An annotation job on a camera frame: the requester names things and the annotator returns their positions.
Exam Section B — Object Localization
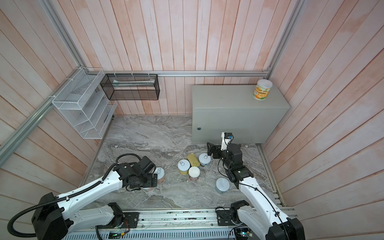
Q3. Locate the brown label can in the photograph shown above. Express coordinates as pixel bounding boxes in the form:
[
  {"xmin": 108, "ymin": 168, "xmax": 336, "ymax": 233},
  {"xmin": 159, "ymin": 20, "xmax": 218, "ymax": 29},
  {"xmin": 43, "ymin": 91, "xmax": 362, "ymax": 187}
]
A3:
[{"xmin": 155, "ymin": 167, "xmax": 165, "ymax": 184}]

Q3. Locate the grey metal cabinet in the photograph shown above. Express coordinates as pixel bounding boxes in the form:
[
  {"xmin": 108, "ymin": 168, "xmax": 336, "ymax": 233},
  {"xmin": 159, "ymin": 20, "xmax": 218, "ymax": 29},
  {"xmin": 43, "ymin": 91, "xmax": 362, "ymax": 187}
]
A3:
[{"xmin": 192, "ymin": 85, "xmax": 291, "ymax": 144}]

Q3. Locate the yellow can lying down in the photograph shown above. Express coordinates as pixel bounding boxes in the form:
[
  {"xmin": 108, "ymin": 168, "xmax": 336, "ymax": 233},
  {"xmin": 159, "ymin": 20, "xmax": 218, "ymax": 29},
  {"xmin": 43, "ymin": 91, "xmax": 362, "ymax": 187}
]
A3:
[{"xmin": 187, "ymin": 153, "xmax": 201, "ymax": 167}]

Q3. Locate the black corrugated cable conduit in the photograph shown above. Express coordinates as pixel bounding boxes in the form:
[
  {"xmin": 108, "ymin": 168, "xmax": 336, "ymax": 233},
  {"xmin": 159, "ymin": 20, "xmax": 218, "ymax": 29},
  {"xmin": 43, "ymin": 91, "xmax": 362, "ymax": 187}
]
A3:
[{"xmin": 7, "ymin": 152, "xmax": 142, "ymax": 238}]

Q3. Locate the white wire mesh shelf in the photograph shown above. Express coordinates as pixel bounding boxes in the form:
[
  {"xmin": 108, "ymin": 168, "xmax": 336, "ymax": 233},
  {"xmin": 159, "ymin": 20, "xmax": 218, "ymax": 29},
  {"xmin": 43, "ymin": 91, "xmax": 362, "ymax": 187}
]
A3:
[{"xmin": 52, "ymin": 68, "xmax": 117, "ymax": 140}]

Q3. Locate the horizontal aluminium wall rail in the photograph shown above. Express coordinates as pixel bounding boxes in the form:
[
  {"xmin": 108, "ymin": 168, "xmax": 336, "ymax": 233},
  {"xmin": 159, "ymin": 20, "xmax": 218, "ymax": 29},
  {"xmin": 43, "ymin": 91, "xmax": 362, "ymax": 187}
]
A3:
[{"xmin": 103, "ymin": 70, "xmax": 270, "ymax": 77}]

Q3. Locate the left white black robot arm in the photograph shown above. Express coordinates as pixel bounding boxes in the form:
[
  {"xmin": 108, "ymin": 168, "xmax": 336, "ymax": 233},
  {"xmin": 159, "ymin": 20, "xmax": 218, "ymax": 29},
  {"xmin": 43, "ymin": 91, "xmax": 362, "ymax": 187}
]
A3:
[{"xmin": 32, "ymin": 157, "xmax": 158, "ymax": 240}]

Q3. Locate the orange yellow label can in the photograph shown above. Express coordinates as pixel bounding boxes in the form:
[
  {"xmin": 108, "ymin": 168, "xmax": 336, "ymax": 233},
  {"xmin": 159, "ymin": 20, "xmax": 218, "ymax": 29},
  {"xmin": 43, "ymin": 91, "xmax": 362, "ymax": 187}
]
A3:
[{"xmin": 253, "ymin": 79, "xmax": 273, "ymax": 101}]

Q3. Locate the small brown white-lid can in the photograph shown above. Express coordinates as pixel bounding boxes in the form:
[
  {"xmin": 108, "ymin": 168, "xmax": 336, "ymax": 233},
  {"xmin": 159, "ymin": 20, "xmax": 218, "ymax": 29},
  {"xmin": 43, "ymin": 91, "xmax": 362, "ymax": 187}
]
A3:
[{"xmin": 188, "ymin": 167, "xmax": 201, "ymax": 181}]

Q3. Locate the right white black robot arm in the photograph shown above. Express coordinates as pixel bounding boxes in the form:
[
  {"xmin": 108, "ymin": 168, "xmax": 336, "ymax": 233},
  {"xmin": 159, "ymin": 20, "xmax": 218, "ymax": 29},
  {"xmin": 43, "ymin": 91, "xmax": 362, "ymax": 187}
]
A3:
[{"xmin": 207, "ymin": 143, "xmax": 306, "ymax": 240}]

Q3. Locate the left aluminium frame rail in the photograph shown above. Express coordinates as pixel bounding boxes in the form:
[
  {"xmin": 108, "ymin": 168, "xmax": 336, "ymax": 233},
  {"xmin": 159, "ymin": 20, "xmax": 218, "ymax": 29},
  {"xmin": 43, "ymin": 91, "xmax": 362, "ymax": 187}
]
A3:
[{"xmin": 1, "ymin": 67, "xmax": 82, "ymax": 167}]

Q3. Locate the yellow label can upright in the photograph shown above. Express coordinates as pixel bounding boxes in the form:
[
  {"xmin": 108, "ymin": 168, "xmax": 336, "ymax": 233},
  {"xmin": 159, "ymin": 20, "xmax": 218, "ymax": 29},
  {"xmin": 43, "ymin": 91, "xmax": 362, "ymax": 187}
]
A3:
[{"xmin": 178, "ymin": 160, "xmax": 191, "ymax": 175}]

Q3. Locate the blue label can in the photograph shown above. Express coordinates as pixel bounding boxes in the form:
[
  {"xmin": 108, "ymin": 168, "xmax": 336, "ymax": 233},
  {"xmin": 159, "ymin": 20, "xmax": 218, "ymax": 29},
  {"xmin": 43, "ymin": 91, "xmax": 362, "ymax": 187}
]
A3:
[{"xmin": 199, "ymin": 153, "xmax": 212, "ymax": 167}]

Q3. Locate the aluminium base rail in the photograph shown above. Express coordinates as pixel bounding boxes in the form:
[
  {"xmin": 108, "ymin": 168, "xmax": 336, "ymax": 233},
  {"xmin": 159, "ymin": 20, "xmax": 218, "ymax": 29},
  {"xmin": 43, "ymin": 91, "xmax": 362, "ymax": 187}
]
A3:
[{"xmin": 50, "ymin": 206, "xmax": 302, "ymax": 233}]

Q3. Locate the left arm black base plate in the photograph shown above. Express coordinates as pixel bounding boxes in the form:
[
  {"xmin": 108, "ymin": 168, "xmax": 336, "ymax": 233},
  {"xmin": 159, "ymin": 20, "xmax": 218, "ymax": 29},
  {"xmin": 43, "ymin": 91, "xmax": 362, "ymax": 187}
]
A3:
[{"xmin": 99, "ymin": 212, "xmax": 140, "ymax": 229}]

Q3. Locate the black mesh wall basket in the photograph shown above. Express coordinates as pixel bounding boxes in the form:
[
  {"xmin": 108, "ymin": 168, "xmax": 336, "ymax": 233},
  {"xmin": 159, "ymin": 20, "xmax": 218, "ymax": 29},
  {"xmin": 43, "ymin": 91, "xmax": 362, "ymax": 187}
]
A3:
[{"xmin": 101, "ymin": 73, "xmax": 161, "ymax": 101}]

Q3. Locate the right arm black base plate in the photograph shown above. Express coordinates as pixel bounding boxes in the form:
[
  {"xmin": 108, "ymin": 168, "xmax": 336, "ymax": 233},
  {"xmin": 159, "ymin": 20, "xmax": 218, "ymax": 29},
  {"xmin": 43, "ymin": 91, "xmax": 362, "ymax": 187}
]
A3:
[{"xmin": 215, "ymin": 208, "xmax": 239, "ymax": 226}]

